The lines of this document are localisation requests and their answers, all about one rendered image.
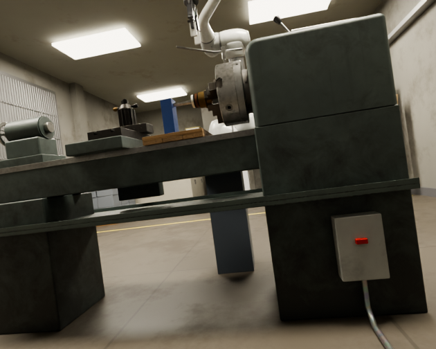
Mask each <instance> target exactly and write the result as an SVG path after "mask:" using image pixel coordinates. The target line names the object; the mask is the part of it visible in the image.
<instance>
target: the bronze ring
mask: <svg viewBox="0 0 436 349"><path fill-rule="evenodd" d="M193 101H194V106H195V108H205V107H206V108H208V105H212V104H213V99H210V100H205V98H204V93H203V91H201V92H198V93H195V94H193Z"/></svg>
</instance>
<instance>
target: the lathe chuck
mask: <svg viewBox="0 0 436 349"><path fill-rule="evenodd" d="M219 78H221V79H222V83H223V86H222V88H219V87H217V96H218V101H219V107H220V111H221V116H222V118H223V122H224V125H225V126H226V127H228V126H232V125H241V124H243V123H242V119H241V116H240V112H239V105H238V100H237V92H236V87H235V76H234V70H233V62H227V63H223V64H217V65H216V66H215V80H218V79H219ZM228 104H231V105H232V106H233V109H232V110H230V111H228V110H227V109H226V105H228Z"/></svg>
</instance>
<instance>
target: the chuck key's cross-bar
mask: <svg viewBox="0 0 436 349"><path fill-rule="evenodd" d="M176 48H181V49H186V50H191V51H200V52H205V53H221V52H222V51H209V50H203V49H198V48H190V47H184V46H176ZM231 51H242V48H234V49H228V50H226V52H231Z"/></svg>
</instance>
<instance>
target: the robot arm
mask: <svg viewBox="0 0 436 349"><path fill-rule="evenodd" d="M220 1H221V0H208V2H207V4H206V5H205V7H204V8H203V10H202V11H201V14H200V15H199V20H198V14H197V8H196V6H197V5H198V4H199V0H183V2H184V5H185V6H187V11H188V19H189V20H188V23H189V24H190V35H191V37H194V42H195V45H201V47H202V49H203V50H209V51H220V50H221V47H222V46H224V47H225V49H226V50H228V49H234V48H242V51H231V52H226V58H227V59H228V61H229V62H234V61H238V60H241V63H242V69H243V70H244V69H245V65H244V56H245V50H246V47H247V45H248V43H249V42H250V41H251V39H250V36H249V33H248V31H247V30H244V29H239V28H236V29H230V30H224V31H222V32H218V33H214V32H213V31H212V29H211V27H210V25H209V20H210V18H211V16H212V14H213V12H214V11H215V9H216V7H217V6H218V4H219V2H220ZM205 54H206V55H207V56H209V57H215V56H217V55H218V54H221V53H205ZM249 118H250V123H245V124H241V125H232V126H228V127H226V126H225V125H224V123H220V124H218V120H214V121H213V122H211V124H210V127H209V132H210V133H211V134H213V135H215V134H224V133H229V132H237V131H242V130H246V129H254V128H255V122H254V117H253V113H251V114H249Z"/></svg>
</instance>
